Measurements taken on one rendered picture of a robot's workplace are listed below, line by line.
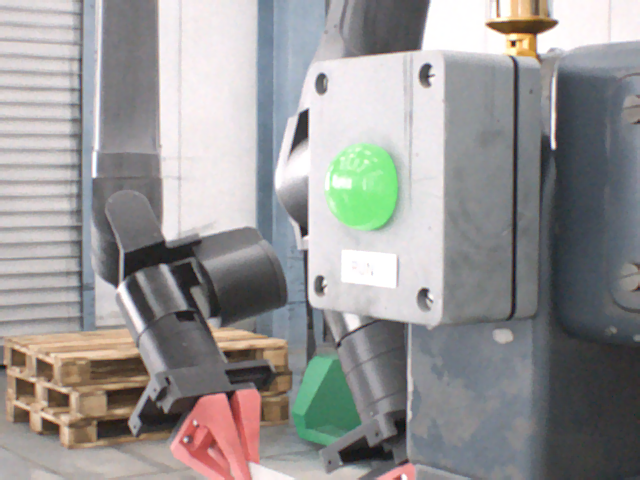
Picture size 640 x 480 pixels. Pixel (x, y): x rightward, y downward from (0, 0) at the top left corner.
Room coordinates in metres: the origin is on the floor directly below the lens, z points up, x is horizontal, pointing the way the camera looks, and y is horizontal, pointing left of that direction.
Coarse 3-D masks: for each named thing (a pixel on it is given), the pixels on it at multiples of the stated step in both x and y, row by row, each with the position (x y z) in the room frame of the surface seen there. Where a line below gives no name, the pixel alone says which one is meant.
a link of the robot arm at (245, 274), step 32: (128, 192) 1.02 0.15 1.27; (128, 224) 1.00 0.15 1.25; (128, 256) 1.00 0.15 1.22; (160, 256) 1.02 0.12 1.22; (192, 256) 1.03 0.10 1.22; (224, 256) 1.02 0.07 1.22; (256, 256) 1.02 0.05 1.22; (224, 288) 1.00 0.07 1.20; (256, 288) 1.01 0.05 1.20; (224, 320) 1.01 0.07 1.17
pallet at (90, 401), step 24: (96, 360) 6.65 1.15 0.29; (120, 360) 6.69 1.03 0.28; (24, 384) 6.41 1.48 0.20; (48, 384) 6.06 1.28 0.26; (120, 384) 5.94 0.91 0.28; (144, 384) 6.01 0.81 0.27; (288, 384) 6.51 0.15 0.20; (72, 408) 5.86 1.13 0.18; (96, 408) 5.86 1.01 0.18; (120, 408) 5.97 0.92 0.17
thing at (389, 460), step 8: (392, 456) 0.73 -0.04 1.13; (376, 464) 0.74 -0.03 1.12; (384, 464) 0.70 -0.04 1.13; (392, 464) 0.70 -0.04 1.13; (400, 464) 0.70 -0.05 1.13; (408, 464) 0.69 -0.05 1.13; (368, 472) 0.71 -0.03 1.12; (376, 472) 0.71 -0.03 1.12; (384, 472) 0.70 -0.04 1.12; (392, 472) 0.70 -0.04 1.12; (400, 472) 0.69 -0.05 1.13; (408, 472) 0.69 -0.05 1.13
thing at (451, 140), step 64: (320, 64) 0.47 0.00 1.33; (384, 64) 0.44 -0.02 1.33; (448, 64) 0.42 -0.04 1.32; (512, 64) 0.43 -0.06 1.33; (320, 128) 0.47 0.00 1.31; (384, 128) 0.44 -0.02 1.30; (448, 128) 0.42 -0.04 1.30; (512, 128) 0.43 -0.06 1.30; (320, 192) 0.47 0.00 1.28; (448, 192) 0.42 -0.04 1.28; (512, 192) 0.43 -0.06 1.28; (320, 256) 0.47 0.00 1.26; (448, 256) 0.42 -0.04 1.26; (448, 320) 0.42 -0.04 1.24
